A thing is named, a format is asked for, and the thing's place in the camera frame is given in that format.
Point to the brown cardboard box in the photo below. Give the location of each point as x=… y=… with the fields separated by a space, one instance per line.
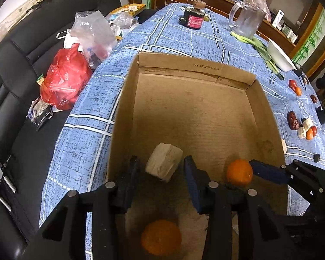
x=192 y=113

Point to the clear wrapped package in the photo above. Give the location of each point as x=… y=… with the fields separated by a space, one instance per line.
x=39 y=113

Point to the large clear plastic bag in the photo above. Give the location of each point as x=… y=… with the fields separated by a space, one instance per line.
x=94 y=32

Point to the small clear plastic bag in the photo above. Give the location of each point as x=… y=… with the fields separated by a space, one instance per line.
x=261 y=2

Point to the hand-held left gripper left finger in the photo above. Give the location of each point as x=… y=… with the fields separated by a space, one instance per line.
x=132 y=185

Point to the blue plaid tablecloth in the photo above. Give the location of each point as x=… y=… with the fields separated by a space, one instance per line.
x=178 y=40

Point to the yellow flat box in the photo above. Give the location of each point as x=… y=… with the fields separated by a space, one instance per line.
x=127 y=7

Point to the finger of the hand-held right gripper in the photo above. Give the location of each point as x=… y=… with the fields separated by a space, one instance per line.
x=268 y=172

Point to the large red date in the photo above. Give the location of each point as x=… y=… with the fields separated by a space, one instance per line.
x=293 y=119

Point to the black leather sofa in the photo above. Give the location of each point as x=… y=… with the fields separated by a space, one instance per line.
x=16 y=59

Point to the green vegetable stalks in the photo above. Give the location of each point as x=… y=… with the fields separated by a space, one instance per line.
x=257 y=43

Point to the glass pitcher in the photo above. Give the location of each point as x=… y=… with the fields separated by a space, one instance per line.
x=246 y=19

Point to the small red tomato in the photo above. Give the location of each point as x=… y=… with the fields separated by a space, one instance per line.
x=292 y=83

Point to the large orange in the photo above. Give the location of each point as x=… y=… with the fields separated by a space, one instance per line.
x=161 y=237

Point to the small black object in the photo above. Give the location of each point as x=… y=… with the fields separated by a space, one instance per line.
x=298 y=68

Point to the small green yellow packet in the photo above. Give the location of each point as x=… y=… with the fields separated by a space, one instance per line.
x=40 y=80

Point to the red plastic bag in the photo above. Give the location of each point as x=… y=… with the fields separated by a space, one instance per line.
x=65 y=78

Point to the small black device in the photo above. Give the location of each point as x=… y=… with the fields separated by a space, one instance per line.
x=321 y=114

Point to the black device with silver clips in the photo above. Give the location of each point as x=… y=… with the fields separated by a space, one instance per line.
x=0 y=173

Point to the small orange tangerine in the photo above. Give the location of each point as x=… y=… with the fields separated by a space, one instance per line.
x=311 y=133
x=239 y=172

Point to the small round bottle cap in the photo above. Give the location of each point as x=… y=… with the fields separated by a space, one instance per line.
x=206 y=18

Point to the tiny orange kumquat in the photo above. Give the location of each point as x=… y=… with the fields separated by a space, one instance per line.
x=298 y=91

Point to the crumpled clear wrappers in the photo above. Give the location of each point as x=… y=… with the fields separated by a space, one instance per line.
x=122 y=21

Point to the dark red date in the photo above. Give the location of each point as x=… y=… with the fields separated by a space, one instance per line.
x=304 y=80
x=313 y=98

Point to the white bowl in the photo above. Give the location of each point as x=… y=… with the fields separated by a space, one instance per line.
x=280 y=57

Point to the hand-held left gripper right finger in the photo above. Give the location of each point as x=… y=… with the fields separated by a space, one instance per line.
x=191 y=185

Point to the dark jar with red label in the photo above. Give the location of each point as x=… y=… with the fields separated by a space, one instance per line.
x=193 y=19

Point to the beige cut block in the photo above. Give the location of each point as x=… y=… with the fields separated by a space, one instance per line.
x=163 y=161

